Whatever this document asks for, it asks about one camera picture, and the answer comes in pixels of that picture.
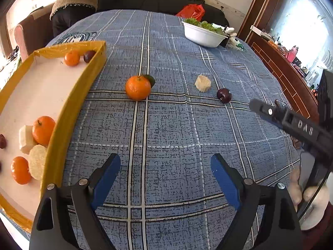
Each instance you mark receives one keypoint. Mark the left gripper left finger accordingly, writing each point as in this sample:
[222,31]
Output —
[52,227]

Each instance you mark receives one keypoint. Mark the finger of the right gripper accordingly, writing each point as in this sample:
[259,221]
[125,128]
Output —
[273,114]

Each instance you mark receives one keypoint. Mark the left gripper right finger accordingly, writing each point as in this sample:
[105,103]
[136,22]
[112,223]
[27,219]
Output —
[279,228]

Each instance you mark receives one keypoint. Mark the large orange tangerine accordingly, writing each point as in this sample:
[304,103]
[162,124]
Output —
[20,170]

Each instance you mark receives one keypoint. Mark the peeled white sugarcane piece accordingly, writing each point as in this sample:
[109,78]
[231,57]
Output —
[26,140]

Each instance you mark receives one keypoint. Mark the red jujube date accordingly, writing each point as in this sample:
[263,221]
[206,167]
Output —
[3,142]

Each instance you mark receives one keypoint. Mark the operator right hand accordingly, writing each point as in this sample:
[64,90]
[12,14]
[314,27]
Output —
[319,204]

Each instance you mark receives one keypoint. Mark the wooden brick-pattern cabinet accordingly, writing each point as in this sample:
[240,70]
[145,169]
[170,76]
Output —
[293,86]

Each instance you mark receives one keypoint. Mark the dark plum with stem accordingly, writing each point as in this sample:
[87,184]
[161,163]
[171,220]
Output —
[224,95]

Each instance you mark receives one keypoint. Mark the ridged sugarcane piece in tray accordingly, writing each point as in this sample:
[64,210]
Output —
[36,161]

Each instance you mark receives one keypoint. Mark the ridged sugarcane piece on cloth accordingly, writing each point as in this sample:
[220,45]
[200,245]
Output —
[203,83]

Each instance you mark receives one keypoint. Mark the white bowl of greens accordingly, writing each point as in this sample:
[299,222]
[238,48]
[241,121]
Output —
[201,36]

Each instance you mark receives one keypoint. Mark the blue plaid tablecloth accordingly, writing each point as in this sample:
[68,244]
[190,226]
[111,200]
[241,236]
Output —
[165,195]

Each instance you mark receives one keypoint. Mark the yellow taped white tray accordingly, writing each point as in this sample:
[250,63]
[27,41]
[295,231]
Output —
[43,86]

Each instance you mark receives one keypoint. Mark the red plastic bag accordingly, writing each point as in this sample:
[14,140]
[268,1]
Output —
[193,11]

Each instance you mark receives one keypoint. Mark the tangerine with leaf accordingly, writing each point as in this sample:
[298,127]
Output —
[139,87]

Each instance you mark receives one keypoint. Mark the small tangerine in tray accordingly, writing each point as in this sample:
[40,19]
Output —
[72,58]

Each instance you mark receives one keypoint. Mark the dark plum in tray corner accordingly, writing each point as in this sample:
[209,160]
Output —
[88,56]

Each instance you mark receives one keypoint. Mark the brown armchair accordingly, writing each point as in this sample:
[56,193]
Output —
[34,32]

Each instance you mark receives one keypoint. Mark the black sofa by wall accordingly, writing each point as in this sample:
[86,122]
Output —
[171,7]

